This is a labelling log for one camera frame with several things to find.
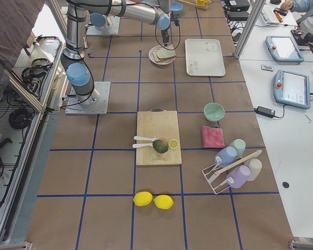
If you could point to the person in blue jacket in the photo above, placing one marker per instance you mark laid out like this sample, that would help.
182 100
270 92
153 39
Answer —
305 22

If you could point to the blue cup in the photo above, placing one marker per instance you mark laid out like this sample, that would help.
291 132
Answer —
225 157

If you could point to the halved lemon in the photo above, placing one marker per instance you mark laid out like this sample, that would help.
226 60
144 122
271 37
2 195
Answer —
173 144

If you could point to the slice of white bread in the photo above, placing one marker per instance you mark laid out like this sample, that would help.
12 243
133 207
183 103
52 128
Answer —
165 53

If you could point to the yellow lemon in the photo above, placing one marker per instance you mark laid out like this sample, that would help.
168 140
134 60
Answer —
164 202
142 198

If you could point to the white fork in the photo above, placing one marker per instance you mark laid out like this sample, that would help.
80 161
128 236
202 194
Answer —
139 145

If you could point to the pink cloth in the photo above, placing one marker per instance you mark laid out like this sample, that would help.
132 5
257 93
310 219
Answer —
212 137

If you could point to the far blue teach pendant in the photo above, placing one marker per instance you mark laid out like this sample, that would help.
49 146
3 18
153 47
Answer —
283 49

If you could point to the wooden cutting board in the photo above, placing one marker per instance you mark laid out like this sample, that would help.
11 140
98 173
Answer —
162 125

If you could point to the wooden mug rack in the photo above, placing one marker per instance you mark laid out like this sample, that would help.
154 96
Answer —
191 3

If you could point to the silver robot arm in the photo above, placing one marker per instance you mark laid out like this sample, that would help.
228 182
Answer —
101 22
155 13

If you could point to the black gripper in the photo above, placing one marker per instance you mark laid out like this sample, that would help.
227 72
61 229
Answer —
165 35

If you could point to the purple cup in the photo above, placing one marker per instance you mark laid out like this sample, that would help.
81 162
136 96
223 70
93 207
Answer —
238 176

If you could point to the small white label card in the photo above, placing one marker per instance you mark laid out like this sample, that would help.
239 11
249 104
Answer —
267 68

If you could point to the green avocado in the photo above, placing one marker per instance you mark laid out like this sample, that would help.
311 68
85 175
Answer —
160 146

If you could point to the white wire cup rack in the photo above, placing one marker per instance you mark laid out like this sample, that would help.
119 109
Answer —
216 177

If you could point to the white cup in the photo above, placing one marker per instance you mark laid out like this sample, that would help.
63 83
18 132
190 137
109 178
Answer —
255 167

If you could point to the black power adapter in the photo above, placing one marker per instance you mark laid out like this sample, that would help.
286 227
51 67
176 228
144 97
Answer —
267 112

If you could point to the near blue teach pendant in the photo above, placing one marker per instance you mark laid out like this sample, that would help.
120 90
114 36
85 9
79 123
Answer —
292 89

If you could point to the bottom bread slice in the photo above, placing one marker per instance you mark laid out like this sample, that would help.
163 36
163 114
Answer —
154 57

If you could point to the green ceramic bowl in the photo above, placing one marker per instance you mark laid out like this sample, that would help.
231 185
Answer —
213 112

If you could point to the left yellow lemon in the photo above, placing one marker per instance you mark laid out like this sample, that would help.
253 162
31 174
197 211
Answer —
142 198

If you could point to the yellow mug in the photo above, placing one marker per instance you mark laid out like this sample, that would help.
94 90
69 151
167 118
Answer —
202 3

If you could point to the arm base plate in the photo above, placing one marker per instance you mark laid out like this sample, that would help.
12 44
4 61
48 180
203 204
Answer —
97 103
113 30

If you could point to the white rectangular tray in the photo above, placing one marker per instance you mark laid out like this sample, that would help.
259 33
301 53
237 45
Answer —
204 58

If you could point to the green cup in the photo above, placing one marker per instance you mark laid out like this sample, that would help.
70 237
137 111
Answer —
239 146

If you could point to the white round plate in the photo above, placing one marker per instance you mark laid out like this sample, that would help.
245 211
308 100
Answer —
154 49

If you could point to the right yellow lemon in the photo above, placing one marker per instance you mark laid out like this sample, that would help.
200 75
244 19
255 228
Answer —
164 202

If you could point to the blue bowl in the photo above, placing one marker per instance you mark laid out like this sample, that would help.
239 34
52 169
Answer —
176 8

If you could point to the white knife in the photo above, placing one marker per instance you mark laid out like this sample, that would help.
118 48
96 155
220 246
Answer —
142 138

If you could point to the blue teach pendant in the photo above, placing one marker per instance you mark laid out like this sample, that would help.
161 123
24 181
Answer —
292 89
283 49

